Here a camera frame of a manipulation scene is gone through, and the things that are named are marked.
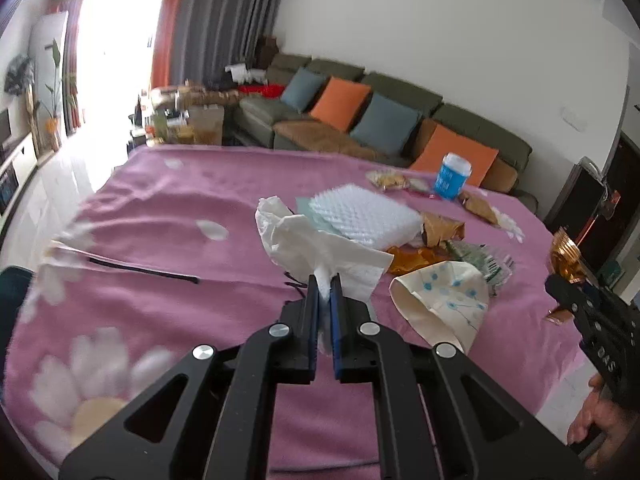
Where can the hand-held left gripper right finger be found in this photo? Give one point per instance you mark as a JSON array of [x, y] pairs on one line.
[[337, 321]]

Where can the brown sofa seat cover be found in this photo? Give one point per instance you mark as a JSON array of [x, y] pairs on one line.
[[320, 135]]

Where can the white foam sheet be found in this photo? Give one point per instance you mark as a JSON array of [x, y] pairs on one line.
[[365, 215]]

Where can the olive green sofa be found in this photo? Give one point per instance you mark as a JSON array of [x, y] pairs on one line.
[[400, 87]]

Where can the white tissue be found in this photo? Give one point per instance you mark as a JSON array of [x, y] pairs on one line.
[[310, 245]]

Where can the bright window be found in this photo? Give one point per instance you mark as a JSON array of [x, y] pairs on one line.
[[120, 35]]

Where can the brown paper packet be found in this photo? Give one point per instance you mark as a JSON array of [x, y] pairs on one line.
[[477, 205]]

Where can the cluttered coffee table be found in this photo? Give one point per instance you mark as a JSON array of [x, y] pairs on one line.
[[165, 120]]

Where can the orange curtain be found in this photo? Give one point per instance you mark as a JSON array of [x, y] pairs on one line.
[[167, 25]]

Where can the dark wall decoration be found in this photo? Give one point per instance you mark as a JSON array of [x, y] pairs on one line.
[[19, 74]]

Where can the shiny gold foil wrapper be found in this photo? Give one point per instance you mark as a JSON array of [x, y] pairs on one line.
[[567, 255]]

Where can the black strip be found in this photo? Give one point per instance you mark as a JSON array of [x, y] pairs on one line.
[[145, 271]]

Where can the orange cushion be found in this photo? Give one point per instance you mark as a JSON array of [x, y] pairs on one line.
[[460, 152], [340, 102]]

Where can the red cloth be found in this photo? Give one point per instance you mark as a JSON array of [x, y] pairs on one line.
[[260, 90]]

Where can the tall green plant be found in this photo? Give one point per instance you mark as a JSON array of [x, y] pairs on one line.
[[55, 75]]

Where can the green and white wrapper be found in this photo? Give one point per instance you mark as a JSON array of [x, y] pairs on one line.
[[480, 260]]

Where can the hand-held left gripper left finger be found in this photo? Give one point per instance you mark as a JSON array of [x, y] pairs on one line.
[[314, 312]]

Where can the white standing air conditioner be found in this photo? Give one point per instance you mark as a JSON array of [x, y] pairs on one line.
[[42, 50]]

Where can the blue paper cup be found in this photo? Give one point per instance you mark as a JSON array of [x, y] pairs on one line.
[[450, 177]]

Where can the pink floral blanket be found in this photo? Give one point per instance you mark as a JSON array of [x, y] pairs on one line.
[[165, 200]]

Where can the white bag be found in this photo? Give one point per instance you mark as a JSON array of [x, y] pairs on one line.
[[245, 72]]

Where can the black furniture panel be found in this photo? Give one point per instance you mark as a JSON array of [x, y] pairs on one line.
[[575, 205]]

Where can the black television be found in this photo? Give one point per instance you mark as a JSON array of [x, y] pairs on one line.
[[5, 127]]

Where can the large blue cushion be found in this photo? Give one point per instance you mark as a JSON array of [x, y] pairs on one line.
[[385, 122]]

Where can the grey curtain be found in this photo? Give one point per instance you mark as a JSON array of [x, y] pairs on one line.
[[225, 15]]

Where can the dark teal object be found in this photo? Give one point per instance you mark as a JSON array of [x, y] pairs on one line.
[[14, 310]]

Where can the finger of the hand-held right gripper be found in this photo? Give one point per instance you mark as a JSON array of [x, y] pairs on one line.
[[562, 292]]

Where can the small blue cushion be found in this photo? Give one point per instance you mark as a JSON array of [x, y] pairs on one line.
[[302, 90]]

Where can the person's right hand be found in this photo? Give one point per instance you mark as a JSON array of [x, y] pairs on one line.
[[590, 415]]

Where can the dark red curtain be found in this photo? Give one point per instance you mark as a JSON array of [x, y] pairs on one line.
[[75, 50]]

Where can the white television cabinet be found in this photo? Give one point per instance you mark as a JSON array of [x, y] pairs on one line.
[[15, 170]]

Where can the orange plastic wrapper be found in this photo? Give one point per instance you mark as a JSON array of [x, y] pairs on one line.
[[415, 258]]

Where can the cardboard box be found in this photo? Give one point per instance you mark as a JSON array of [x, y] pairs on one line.
[[206, 125]]

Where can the white wall switch plate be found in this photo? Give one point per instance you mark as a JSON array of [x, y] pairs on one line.
[[575, 120]]

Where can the light green paper sheet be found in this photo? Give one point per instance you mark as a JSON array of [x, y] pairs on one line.
[[304, 207]]

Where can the crumpled gold wrapper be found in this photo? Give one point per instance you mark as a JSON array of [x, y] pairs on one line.
[[440, 227]]

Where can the clear biscuit packet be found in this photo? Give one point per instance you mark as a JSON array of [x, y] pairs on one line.
[[390, 180]]

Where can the brown wooden stand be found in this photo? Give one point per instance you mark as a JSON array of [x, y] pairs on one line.
[[269, 50]]

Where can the cream paper bag blue flowers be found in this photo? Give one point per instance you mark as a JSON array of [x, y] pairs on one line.
[[445, 295]]

